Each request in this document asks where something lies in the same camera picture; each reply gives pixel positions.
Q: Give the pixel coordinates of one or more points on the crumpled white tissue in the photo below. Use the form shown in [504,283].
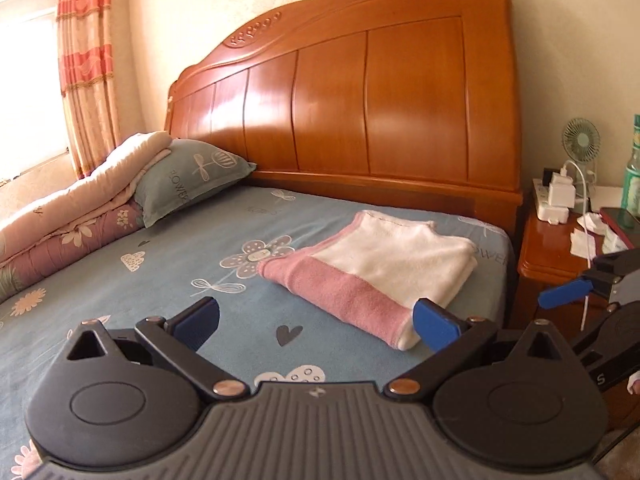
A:
[585,240]

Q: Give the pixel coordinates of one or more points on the red smartphone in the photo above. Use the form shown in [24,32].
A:
[622,222]

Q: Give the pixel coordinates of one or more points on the blue-green pillow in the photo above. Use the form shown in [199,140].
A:
[190,175]

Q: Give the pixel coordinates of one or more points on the green glass bottle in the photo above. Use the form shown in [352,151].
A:
[632,170]

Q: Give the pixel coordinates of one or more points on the pink and cream knit sweater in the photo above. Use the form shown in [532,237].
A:
[390,260]

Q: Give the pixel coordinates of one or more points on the person's right hand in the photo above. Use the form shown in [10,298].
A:
[633,385]

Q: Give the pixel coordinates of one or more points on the folded pink floral quilt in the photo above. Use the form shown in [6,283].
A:
[75,210]

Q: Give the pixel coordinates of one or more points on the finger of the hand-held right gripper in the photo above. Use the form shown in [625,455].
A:
[565,295]
[590,335]

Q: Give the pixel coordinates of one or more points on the wooden nightstand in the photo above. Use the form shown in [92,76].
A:
[550,260]

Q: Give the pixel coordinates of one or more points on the small green desk fan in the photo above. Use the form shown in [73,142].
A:
[581,142]

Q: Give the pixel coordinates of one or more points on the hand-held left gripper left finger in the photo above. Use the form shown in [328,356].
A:
[197,322]

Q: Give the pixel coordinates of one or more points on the blue floral bed sheet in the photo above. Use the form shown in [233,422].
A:
[150,270]

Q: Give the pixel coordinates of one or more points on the white charger plug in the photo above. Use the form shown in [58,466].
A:
[560,192]

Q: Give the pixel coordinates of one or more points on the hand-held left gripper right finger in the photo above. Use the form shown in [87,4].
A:
[435,322]

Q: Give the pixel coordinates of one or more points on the wooden bed headboard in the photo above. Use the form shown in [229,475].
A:
[375,100]

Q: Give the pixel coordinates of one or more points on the white power strip with plugs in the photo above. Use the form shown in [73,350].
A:
[545,210]

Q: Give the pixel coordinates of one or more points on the pink patterned curtain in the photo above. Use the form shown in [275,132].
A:
[87,75]

